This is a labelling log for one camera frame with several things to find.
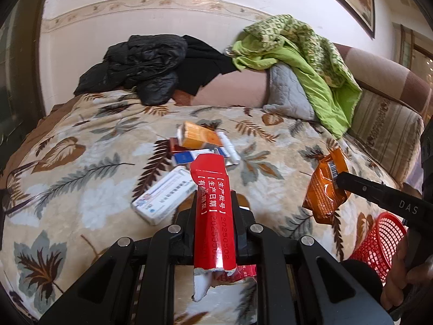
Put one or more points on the striped sofa cushion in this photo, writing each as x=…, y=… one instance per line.
x=382, y=125

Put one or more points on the grey quilted pillow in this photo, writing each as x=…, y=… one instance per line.
x=287, y=91

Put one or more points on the orange small box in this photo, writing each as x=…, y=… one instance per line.
x=199, y=137

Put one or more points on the black puffer jacket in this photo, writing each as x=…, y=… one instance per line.
x=135, y=64

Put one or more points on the white tube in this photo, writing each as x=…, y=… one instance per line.
x=228, y=147

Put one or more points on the red torn cardboard box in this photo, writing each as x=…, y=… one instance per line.
x=213, y=216

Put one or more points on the brown sofa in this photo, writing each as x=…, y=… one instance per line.
x=233, y=88

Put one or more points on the black cloth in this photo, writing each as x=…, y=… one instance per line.
x=203, y=67

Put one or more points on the red mesh basket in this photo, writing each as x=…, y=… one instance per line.
x=375, y=247

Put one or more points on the orange snack packet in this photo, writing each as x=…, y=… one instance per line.
x=321, y=189

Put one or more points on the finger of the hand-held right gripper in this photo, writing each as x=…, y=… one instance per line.
x=372, y=191

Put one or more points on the dark framed glass door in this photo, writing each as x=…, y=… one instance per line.
x=17, y=74

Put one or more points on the red small box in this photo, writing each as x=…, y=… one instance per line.
x=174, y=146

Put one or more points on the wooden framed cabinet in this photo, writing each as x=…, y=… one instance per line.
x=406, y=47

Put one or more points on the leaf printed blanket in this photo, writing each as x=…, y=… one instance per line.
x=101, y=176

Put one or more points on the white medicine box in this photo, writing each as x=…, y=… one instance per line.
x=162, y=196

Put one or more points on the green patterned blanket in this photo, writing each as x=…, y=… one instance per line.
x=304, y=74

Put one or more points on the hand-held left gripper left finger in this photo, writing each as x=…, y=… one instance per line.
x=184, y=240

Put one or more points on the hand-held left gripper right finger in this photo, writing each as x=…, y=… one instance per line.
x=245, y=240

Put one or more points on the blue and white small box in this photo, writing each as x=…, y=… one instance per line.
x=186, y=157

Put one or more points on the person's right hand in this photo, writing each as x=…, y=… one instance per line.
x=395, y=277

